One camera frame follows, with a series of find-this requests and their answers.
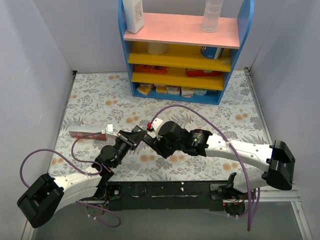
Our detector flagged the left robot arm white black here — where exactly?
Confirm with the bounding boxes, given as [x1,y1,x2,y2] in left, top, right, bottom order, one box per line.
[17,126,147,229]

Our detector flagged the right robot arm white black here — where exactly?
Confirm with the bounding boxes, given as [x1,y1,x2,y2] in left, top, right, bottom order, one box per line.
[147,118,296,199]

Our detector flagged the yellow tissue pack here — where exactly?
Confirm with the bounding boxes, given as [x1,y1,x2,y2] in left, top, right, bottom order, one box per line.
[136,83,154,96]

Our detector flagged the floral tablecloth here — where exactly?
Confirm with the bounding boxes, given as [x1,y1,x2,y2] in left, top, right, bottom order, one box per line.
[49,71,269,181]

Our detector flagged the red snack box on table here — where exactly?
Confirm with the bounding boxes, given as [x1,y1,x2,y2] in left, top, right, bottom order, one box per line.
[68,126,107,141]

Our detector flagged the orange red snack box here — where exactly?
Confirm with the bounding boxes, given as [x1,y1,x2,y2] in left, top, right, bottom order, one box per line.
[134,64,169,74]

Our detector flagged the red snack box on shelf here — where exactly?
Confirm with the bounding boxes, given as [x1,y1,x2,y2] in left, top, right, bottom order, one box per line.
[185,68,222,77]

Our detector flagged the blue wooden shelf unit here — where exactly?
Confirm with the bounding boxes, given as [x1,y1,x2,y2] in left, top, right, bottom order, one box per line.
[118,0,255,105]

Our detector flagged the blue white can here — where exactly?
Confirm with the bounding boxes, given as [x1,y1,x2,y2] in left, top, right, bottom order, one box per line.
[200,46,224,60]

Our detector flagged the white plastic bottle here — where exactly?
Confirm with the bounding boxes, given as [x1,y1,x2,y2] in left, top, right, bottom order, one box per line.
[122,0,144,34]

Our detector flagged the clear plastic water bottle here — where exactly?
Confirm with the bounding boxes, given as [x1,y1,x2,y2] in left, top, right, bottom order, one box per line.
[201,0,224,33]

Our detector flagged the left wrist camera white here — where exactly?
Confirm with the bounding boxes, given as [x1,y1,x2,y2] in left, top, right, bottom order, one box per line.
[101,123,118,141]

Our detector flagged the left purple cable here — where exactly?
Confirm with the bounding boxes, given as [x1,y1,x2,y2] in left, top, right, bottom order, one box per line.
[19,132,122,228]

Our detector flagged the purple cable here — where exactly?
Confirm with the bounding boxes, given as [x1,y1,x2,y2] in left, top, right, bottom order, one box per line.
[19,132,122,228]
[149,104,261,232]

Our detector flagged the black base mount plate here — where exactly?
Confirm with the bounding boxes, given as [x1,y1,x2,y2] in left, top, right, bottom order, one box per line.
[94,180,242,211]

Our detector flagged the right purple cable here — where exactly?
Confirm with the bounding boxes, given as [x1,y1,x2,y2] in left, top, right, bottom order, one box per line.
[149,104,261,232]

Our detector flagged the aluminium frame rail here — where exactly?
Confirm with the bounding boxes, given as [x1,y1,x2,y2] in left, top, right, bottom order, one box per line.
[244,67,313,240]

